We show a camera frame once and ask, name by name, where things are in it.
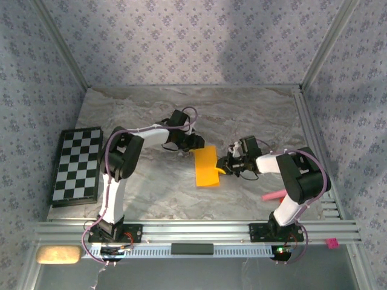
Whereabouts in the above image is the tan sponge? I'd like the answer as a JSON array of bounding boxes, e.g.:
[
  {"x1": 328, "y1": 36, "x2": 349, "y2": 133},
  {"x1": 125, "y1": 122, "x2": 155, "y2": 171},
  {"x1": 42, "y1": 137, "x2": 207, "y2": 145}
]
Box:
[{"x1": 35, "y1": 245, "x2": 84, "y2": 265}]

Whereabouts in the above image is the white slotted cable duct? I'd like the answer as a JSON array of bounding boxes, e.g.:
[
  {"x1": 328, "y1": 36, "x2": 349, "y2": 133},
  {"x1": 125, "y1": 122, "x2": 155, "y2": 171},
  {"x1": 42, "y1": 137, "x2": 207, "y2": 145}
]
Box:
[{"x1": 81, "y1": 243, "x2": 293, "y2": 260}]

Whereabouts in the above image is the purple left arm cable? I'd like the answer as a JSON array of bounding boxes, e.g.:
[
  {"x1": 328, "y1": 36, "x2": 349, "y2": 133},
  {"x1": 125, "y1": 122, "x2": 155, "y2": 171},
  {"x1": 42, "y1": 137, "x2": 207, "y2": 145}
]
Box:
[{"x1": 81, "y1": 106, "x2": 200, "y2": 266}]

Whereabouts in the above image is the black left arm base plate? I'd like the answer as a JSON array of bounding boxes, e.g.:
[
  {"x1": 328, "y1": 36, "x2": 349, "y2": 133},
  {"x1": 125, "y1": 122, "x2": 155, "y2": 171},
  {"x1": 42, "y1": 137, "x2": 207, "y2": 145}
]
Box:
[{"x1": 87, "y1": 223, "x2": 143, "y2": 244}]

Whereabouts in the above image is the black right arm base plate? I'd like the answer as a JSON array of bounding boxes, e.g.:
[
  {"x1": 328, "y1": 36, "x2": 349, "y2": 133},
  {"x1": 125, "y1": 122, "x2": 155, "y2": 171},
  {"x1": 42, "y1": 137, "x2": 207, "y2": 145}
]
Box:
[{"x1": 248, "y1": 222, "x2": 305, "y2": 243}]

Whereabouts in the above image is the black and white chessboard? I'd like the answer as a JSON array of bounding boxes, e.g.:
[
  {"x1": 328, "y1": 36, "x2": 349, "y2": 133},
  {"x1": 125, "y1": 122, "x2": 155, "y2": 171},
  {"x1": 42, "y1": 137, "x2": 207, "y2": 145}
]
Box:
[{"x1": 50, "y1": 126, "x2": 105, "y2": 209}]

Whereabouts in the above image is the black controller board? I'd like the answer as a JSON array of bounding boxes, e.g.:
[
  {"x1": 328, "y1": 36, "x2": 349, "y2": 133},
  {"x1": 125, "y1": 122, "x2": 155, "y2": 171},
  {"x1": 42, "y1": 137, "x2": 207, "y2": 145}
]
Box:
[
  {"x1": 99, "y1": 245, "x2": 134, "y2": 263},
  {"x1": 270, "y1": 245, "x2": 294, "y2": 263}
]

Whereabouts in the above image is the aluminium frame post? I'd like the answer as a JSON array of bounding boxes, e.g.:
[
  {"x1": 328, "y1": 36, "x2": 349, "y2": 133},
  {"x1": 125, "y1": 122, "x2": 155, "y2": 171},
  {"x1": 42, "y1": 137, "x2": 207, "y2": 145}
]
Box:
[
  {"x1": 30, "y1": 0, "x2": 91, "y2": 90},
  {"x1": 301, "y1": 0, "x2": 362, "y2": 91}
]

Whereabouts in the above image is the orange paper sheet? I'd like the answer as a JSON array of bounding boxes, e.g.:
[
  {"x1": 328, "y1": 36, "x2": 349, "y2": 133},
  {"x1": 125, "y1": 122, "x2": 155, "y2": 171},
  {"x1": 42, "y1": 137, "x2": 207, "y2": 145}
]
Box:
[{"x1": 193, "y1": 145, "x2": 221, "y2": 189}]

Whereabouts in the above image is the wide aluminium extrusion rail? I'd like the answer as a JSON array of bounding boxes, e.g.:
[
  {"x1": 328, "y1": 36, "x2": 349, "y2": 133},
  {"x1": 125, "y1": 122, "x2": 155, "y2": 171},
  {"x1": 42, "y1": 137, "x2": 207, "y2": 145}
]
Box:
[{"x1": 32, "y1": 219, "x2": 363, "y2": 246}]

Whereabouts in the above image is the pink tube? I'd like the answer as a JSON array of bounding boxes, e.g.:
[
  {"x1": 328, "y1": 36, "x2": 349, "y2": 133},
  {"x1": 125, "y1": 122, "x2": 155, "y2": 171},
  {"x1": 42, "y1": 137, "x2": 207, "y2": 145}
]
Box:
[{"x1": 261, "y1": 189, "x2": 287, "y2": 202}]

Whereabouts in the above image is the aluminium frame leg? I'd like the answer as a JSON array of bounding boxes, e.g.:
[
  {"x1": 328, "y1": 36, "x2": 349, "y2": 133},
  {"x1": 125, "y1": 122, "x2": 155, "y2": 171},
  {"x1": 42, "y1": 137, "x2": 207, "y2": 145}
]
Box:
[
  {"x1": 16, "y1": 245, "x2": 42, "y2": 290},
  {"x1": 347, "y1": 245, "x2": 379, "y2": 290}
]

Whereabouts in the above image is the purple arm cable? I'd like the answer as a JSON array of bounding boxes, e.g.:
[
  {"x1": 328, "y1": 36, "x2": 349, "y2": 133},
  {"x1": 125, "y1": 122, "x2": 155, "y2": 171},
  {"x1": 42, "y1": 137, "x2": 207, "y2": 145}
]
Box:
[
  {"x1": 256, "y1": 139, "x2": 333, "y2": 266},
  {"x1": 81, "y1": 106, "x2": 200, "y2": 266}
]

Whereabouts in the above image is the black rectangular bar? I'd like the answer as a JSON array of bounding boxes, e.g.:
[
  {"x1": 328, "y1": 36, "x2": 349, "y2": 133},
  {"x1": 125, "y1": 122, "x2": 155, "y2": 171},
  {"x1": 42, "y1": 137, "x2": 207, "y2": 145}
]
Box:
[{"x1": 171, "y1": 243, "x2": 214, "y2": 256}]

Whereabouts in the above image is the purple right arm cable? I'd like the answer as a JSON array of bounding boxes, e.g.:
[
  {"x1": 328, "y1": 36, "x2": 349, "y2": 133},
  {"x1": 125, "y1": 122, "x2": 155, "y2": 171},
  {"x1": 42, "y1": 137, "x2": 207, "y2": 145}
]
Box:
[{"x1": 256, "y1": 139, "x2": 333, "y2": 266}]

